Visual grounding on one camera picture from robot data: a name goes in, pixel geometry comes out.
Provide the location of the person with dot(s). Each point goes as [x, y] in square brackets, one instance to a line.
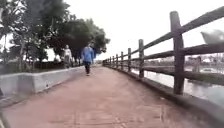
[67, 56]
[87, 57]

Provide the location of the dark wooden rail fence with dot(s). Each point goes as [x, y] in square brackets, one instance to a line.
[176, 53]

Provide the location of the grey concrete kerb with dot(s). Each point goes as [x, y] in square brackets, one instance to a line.
[186, 100]

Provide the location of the water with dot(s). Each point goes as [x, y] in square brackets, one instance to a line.
[200, 89]

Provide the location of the low grey concrete wall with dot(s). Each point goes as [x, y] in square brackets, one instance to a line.
[36, 81]

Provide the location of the red brick path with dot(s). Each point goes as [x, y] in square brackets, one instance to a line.
[103, 100]

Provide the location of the distant buildings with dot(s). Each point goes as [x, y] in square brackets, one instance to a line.
[203, 61]

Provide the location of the row of trees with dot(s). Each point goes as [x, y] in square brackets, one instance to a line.
[50, 33]

